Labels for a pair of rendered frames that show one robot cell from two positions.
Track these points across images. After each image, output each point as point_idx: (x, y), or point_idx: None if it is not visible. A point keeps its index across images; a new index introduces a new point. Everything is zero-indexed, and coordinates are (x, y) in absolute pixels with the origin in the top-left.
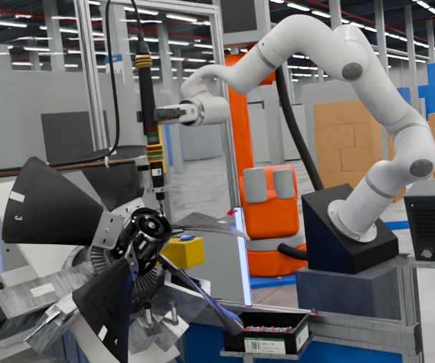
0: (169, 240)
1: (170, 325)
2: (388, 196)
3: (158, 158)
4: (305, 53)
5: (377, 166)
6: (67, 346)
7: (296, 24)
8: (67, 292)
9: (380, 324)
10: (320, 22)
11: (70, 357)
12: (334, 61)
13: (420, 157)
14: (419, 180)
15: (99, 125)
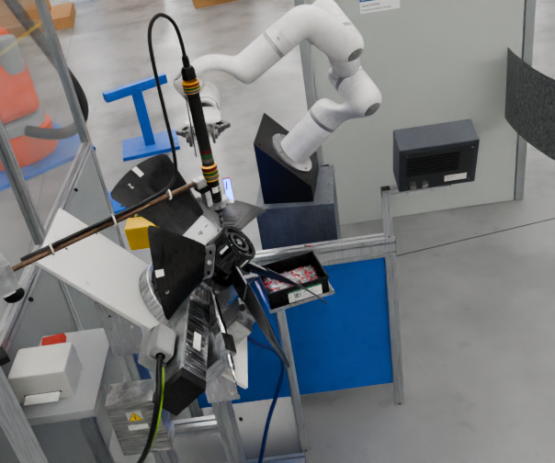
0: (143, 222)
1: (248, 311)
2: (333, 130)
3: (218, 175)
4: (311, 40)
5: (325, 108)
6: (141, 366)
7: (311, 18)
8: (207, 332)
9: (368, 242)
10: (325, 11)
11: (143, 373)
12: (343, 49)
13: (374, 102)
14: (397, 130)
15: None
